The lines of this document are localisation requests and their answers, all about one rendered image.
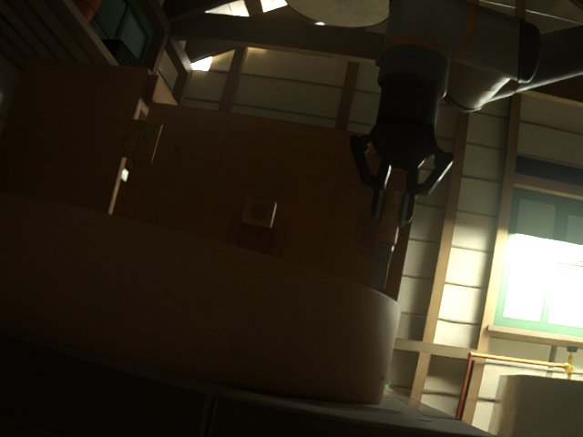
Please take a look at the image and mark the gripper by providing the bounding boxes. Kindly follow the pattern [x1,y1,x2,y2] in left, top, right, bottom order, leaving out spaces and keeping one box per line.
[349,76,455,228]

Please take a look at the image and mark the white elbow catch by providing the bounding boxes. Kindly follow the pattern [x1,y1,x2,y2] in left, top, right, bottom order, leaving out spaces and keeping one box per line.
[240,197,279,229]

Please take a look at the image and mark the brass door hinge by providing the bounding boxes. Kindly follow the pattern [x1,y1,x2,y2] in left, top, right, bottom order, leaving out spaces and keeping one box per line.
[123,119,164,166]

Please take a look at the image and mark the brown wooden tool cabinet body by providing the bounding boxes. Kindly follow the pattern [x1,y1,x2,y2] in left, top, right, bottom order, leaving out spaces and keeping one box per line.
[0,57,159,216]

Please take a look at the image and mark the pale round ceiling lamp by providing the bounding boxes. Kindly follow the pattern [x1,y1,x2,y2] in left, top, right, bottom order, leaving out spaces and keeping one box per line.
[285,0,394,29]

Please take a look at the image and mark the green framed window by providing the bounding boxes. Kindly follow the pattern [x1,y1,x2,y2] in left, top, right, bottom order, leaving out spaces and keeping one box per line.
[494,184,583,340]

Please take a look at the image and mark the copper pipe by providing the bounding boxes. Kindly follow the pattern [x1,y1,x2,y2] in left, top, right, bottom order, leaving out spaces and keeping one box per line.
[457,351,576,421]

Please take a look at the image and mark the skylight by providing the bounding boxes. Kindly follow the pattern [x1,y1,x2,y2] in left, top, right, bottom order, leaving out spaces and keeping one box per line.
[188,54,216,73]

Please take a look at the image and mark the large beige round tub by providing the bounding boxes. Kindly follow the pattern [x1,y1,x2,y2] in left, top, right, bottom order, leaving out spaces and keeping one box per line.
[0,193,403,407]

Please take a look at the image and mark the yellow pipe valve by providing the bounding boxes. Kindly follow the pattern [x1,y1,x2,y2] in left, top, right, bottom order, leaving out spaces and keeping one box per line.
[562,345,579,380]

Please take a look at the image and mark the pale beige block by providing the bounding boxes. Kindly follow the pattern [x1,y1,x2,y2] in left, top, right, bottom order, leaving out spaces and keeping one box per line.
[487,373,583,437]

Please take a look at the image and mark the green crate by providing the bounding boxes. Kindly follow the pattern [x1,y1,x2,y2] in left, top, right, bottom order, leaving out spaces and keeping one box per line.
[88,0,155,54]

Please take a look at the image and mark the grey wooden shelf unit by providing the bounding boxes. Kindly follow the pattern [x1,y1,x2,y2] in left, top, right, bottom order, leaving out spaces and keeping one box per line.
[0,0,159,69]

